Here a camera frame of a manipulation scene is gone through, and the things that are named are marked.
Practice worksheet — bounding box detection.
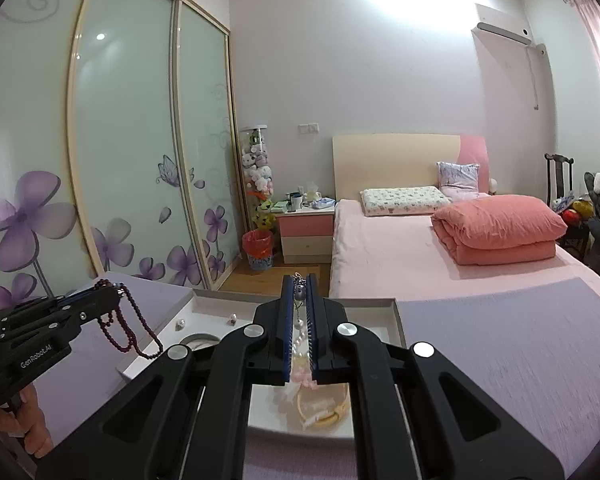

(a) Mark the white patterned pillow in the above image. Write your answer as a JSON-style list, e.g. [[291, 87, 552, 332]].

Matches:
[[360, 186, 453, 217]]

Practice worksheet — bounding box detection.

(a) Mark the pink crystal bracelet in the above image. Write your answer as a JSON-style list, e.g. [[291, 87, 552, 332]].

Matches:
[[291, 271, 317, 391]]

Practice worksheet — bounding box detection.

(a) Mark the cream and pink headboard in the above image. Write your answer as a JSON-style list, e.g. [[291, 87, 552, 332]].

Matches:
[[332, 133, 490, 202]]

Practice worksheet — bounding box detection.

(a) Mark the pink curtain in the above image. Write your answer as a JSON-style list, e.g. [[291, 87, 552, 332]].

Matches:
[[562, 0, 600, 61]]

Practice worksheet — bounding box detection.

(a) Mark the red lined trash bin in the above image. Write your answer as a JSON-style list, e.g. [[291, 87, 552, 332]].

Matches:
[[242, 230, 274, 272]]

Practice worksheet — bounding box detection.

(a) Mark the folded orange quilt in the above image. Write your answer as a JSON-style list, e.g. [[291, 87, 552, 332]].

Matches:
[[431, 195, 568, 266]]

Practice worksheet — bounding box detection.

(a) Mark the grey cardboard box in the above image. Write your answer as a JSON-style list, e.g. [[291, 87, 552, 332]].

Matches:
[[122, 272, 406, 442]]

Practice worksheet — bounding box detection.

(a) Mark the dark wooden chair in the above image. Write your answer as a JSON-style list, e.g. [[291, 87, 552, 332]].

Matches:
[[545, 153, 591, 257]]

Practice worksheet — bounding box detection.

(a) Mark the purple patterned pillow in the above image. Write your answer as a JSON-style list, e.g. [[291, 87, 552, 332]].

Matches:
[[436, 161, 481, 196]]

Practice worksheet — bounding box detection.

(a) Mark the white air conditioner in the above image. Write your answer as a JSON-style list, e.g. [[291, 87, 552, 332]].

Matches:
[[471, 4, 533, 43]]

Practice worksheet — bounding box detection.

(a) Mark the purple tablecloth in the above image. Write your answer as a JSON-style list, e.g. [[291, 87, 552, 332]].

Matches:
[[0, 275, 600, 480]]

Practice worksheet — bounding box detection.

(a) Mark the red and yellow toy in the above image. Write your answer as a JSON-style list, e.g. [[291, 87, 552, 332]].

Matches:
[[555, 199, 593, 226]]

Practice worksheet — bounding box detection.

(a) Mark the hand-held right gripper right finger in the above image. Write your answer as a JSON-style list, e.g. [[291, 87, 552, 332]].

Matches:
[[306, 273, 567, 480]]

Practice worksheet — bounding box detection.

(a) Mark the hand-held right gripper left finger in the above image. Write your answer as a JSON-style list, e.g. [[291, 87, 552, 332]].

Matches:
[[36, 274, 294, 480]]

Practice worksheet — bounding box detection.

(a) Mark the floral sliding door wardrobe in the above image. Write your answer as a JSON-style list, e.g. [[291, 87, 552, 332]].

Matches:
[[0, 0, 243, 311]]

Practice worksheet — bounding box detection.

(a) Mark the person's left hand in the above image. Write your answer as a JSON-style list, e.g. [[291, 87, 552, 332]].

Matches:
[[0, 385, 54, 461]]

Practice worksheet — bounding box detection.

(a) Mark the bed with pink sheet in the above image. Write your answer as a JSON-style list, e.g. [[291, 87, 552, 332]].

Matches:
[[329, 192, 600, 302]]

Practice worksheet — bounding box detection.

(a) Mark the yellow bangle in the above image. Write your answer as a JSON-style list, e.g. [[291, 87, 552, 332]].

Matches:
[[295, 385, 352, 428]]

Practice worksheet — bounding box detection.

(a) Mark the clear tube of plush toys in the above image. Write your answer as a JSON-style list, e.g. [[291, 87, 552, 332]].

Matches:
[[239, 125, 273, 233]]

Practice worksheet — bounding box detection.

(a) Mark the pink and cream nightstand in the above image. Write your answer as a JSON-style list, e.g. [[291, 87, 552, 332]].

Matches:
[[272, 202, 337, 263]]

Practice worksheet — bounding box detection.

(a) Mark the dark red bead bracelet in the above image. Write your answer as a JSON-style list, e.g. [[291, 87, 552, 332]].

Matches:
[[94, 280, 165, 361]]

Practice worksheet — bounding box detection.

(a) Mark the silver cuff bracelet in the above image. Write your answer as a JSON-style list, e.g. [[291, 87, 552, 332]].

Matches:
[[182, 332, 223, 348]]

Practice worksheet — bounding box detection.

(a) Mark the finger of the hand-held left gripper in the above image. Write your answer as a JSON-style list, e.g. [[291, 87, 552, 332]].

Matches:
[[0, 287, 132, 347], [0, 283, 122, 328]]

